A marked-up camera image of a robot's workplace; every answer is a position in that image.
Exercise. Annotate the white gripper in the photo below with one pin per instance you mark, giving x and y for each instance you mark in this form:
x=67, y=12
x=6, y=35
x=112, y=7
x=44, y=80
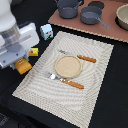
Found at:
x=15, y=42

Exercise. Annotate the golden bread loaf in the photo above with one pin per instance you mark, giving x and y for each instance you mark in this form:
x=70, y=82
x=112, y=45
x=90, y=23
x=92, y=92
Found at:
x=22, y=66

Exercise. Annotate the light blue milk carton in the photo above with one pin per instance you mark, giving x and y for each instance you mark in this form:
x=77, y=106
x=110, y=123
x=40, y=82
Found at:
x=46, y=31

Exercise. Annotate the yellow butter box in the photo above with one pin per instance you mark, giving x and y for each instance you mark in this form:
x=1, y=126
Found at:
x=33, y=52

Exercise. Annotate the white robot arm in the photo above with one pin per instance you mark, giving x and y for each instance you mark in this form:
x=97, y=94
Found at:
x=7, y=19

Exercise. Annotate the round wooden plate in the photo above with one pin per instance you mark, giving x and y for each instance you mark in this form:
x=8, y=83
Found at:
x=68, y=66

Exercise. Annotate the dark grey cooking pot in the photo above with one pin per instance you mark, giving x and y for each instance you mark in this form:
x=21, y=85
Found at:
x=68, y=9

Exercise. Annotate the dark grey saucepan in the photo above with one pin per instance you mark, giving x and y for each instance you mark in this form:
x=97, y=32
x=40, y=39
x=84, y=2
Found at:
x=92, y=15

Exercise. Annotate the black round lid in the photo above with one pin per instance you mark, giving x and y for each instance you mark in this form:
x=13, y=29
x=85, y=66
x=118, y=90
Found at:
x=98, y=4

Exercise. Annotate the beige bowl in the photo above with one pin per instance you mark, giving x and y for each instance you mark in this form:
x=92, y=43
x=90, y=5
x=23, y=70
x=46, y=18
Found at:
x=122, y=14

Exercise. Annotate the fork with wooden handle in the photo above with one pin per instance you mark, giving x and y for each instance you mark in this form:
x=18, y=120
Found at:
x=66, y=81

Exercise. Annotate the knife with wooden handle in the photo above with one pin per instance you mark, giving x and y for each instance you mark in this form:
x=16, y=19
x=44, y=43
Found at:
x=79, y=56

